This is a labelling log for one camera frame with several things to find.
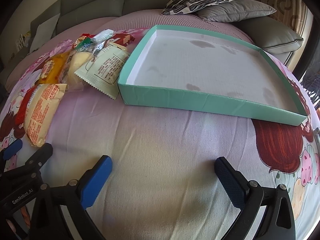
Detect tan red printed snack packet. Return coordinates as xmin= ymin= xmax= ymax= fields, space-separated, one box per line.
xmin=14 ymin=83 xmax=67 ymax=147

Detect orange yellow cake packet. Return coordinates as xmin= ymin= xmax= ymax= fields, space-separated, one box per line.
xmin=37 ymin=50 xmax=71 ymax=84

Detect clear bag round bun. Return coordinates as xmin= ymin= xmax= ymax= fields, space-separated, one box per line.
xmin=59 ymin=49 xmax=94 ymax=92

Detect beige white printed snack pouch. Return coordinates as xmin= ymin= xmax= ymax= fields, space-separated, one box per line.
xmin=74 ymin=44 xmax=130 ymax=100

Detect green snack packet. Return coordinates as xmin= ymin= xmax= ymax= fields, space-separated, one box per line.
xmin=75 ymin=37 xmax=93 ymax=52

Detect red candy shaped snack packet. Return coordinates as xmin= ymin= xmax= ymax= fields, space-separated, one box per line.
xmin=72 ymin=33 xmax=94 ymax=49

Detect white green cracker packet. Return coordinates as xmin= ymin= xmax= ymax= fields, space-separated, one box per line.
xmin=91 ymin=29 xmax=114 ymax=45

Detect dark red snack box packet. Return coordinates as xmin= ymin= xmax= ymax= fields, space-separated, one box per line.
xmin=104 ymin=33 xmax=135 ymax=47

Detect pink swiss roll packet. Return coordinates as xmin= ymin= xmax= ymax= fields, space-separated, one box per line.
xmin=49 ymin=39 xmax=73 ymax=57

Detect pink cartoon print cloth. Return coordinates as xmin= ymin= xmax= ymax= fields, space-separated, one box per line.
xmin=1 ymin=53 xmax=319 ymax=239

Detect books on sofa ledge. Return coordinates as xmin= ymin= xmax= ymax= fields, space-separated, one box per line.
xmin=16 ymin=31 xmax=31 ymax=51

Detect light grey cushion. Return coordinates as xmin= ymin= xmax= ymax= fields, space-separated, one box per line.
xmin=29 ymin=14 xmax=60 ymax=53

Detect teal cardboard tray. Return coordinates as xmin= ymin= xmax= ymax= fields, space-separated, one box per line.
xmin=118 ymin=25 xmax=308 ymax=126

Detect grey sofa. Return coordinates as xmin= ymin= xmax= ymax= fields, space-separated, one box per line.
xmin=0 ymin=0 xmax=305 ymax=86

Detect grey pillow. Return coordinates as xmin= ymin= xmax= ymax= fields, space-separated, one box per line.
xmin=196 ymin=0 xmax=277 ymax=23

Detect patterned curtain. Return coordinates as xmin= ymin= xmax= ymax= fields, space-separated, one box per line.
xmin=256 ymin=0 xmax=313 ymax=41

